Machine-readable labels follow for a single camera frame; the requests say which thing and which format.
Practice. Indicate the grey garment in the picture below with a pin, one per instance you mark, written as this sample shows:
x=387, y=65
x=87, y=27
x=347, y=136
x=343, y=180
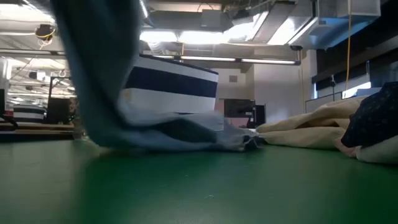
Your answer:
x=102, y=77

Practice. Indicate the dark navy garment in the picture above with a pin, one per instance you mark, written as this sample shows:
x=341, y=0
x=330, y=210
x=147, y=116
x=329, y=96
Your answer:
x=376, y=118

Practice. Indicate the pink partition panel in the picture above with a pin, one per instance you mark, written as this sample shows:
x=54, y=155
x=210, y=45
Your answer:
x=219, y=107

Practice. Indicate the navy white striped basket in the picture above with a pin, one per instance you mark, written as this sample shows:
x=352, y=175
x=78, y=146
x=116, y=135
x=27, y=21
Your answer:
x=174, y=84
x=29, y=113

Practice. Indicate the black computer monitor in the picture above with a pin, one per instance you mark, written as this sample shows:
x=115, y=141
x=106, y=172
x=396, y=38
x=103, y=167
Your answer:
x=261, y=115
x=239, y=108

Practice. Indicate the green table mat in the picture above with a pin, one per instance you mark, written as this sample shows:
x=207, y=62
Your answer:
x=199, y=193

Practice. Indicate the linear ceiling lamp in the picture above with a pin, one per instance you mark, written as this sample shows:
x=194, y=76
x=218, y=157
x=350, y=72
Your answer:
x=267, y=61
x=31, y=52

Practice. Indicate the grey ceiling box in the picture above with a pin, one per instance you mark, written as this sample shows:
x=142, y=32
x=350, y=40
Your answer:
x=212, y=18

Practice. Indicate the cream cloth garment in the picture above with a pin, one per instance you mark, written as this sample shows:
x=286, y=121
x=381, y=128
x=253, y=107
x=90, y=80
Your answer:
x=311, y=130

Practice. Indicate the light wooden table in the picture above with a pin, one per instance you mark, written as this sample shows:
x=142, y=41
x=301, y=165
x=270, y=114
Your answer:
x=37, y=127

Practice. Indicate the grey wall plate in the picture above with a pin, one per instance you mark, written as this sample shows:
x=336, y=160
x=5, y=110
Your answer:
x=233, y=78

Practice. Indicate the round silver air duct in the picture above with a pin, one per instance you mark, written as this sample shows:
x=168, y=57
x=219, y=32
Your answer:
x=144, y=9

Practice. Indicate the rectangular silver air duct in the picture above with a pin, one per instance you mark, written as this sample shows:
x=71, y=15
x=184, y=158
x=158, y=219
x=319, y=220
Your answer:
x=326, y=28

